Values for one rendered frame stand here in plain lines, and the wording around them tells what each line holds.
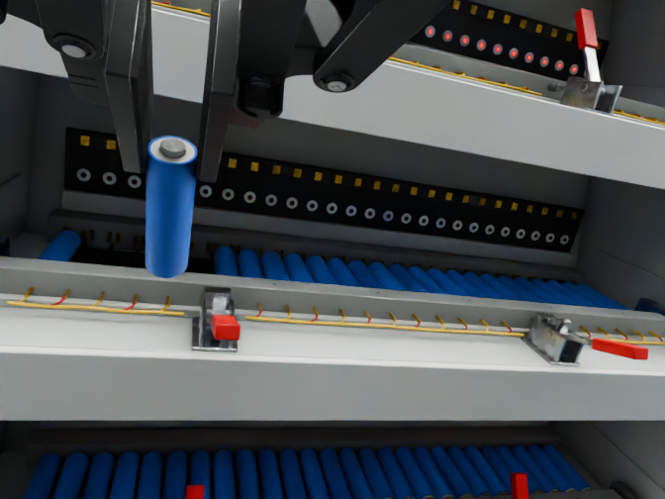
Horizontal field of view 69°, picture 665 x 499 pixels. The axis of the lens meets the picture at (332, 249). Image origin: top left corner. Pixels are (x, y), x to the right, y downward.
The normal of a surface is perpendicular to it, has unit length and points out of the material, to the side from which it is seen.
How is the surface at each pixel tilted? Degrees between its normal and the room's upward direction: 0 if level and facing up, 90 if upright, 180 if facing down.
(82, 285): 106
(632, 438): 90
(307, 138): 90
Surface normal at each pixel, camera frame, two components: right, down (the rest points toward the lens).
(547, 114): 0.25, 0.34
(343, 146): 0.29, 0.07
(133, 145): -0.03, 0.98
